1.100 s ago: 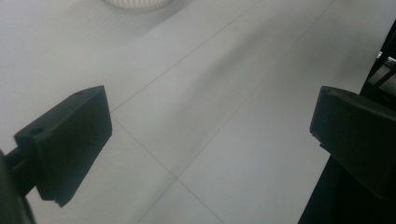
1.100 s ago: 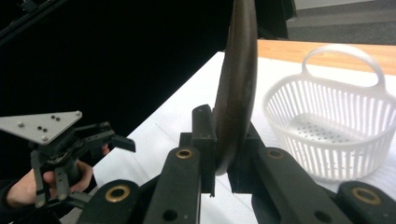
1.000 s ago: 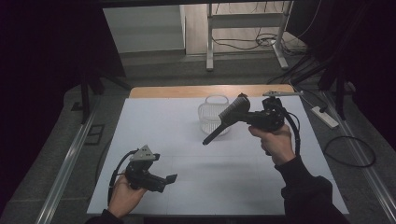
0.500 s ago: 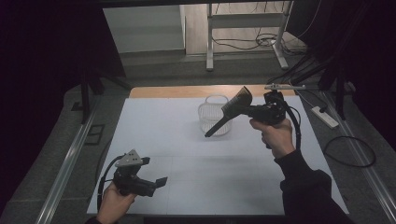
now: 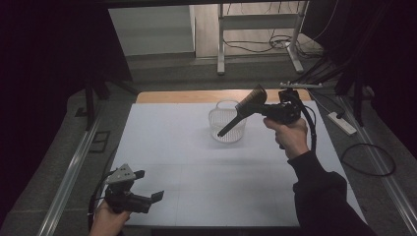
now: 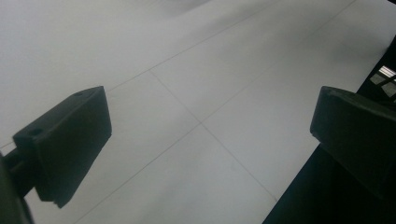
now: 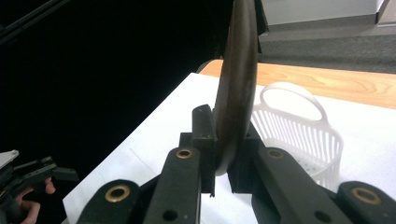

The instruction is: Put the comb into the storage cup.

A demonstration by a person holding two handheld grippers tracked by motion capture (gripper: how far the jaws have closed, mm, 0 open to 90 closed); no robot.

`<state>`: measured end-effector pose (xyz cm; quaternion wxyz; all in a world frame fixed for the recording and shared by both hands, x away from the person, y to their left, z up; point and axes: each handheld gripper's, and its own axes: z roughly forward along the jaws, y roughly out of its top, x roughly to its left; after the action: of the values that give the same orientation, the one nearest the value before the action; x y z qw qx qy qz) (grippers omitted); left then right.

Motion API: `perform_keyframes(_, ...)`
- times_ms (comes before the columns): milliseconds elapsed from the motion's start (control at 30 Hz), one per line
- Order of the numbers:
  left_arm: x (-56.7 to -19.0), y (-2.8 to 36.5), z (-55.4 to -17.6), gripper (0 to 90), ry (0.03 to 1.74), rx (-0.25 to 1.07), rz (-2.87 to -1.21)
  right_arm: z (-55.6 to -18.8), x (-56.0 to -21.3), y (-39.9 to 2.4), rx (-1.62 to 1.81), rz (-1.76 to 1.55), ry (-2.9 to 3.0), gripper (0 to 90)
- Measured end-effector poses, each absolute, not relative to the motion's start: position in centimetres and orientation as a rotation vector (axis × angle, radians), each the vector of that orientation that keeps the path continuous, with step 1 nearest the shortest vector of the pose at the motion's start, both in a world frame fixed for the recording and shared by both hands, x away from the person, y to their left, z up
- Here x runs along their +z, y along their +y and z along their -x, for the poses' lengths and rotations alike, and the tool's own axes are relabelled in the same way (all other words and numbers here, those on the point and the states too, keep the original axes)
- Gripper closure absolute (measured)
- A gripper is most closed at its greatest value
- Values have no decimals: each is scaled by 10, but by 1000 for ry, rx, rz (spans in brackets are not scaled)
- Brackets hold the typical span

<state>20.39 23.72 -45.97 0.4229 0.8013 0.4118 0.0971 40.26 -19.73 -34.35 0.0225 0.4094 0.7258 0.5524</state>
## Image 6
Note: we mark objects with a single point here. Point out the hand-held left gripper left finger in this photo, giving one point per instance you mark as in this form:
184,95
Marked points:
68,146

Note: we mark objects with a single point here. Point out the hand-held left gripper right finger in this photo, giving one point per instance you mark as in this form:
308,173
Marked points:
358,133

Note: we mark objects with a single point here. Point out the black floor frames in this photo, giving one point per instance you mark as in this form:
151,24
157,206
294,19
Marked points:
386,81

